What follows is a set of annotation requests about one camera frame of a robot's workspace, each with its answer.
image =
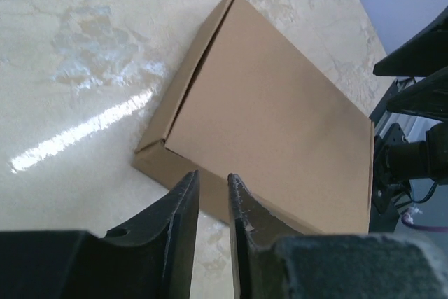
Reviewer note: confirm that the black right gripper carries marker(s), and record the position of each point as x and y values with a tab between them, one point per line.
396	160

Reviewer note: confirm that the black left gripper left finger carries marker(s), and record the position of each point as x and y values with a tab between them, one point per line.
148	256

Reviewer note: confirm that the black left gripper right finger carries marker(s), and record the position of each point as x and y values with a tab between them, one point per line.
272	260

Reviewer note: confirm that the cardboard box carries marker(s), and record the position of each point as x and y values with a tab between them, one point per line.
246	101

